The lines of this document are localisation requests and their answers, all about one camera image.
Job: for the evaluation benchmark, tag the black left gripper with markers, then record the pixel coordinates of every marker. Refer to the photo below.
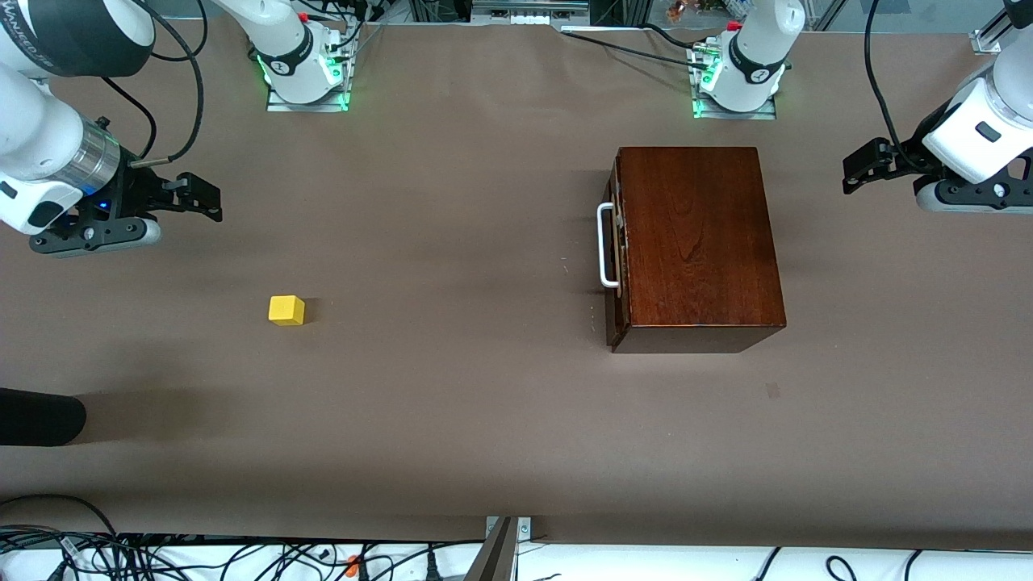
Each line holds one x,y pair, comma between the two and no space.
909,155

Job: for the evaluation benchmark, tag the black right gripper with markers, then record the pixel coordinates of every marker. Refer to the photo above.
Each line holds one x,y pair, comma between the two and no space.
139,194

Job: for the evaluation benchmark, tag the yellow cube block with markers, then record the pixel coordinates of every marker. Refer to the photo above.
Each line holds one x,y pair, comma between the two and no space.
286,311

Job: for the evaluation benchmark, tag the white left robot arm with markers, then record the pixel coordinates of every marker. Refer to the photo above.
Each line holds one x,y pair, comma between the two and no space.
1009,89

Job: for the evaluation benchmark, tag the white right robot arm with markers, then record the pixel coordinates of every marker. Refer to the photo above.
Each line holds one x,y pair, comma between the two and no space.
32,129

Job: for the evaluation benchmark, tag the dark wooden drawer cabinet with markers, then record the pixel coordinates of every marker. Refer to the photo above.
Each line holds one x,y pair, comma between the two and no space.
702,242

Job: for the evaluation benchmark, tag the aluminium profile bar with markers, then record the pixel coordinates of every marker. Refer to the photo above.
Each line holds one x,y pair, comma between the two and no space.
986,40

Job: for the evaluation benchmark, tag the copper coloured object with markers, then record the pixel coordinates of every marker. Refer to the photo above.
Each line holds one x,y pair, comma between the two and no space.
676,10

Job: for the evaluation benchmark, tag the black cylindrical object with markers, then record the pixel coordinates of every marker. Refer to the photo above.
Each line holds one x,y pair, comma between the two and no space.
40,415

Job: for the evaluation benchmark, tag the table cover sheet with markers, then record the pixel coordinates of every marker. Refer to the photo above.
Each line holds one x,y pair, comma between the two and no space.
444,403

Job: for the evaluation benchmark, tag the grey power strip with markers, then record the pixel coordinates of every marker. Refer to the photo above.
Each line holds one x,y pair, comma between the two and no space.
533,14

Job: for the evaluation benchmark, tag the dark diagonal bar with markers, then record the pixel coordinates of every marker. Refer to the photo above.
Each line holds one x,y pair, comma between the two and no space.
496,557

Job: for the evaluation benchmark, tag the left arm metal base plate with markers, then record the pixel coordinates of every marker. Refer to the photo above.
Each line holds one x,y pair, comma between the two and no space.
767,113

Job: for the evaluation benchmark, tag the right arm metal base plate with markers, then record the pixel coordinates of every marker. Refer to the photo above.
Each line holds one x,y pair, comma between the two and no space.
282,105

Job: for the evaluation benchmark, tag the silver metal bracket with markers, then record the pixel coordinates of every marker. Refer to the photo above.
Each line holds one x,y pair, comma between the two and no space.
524,528

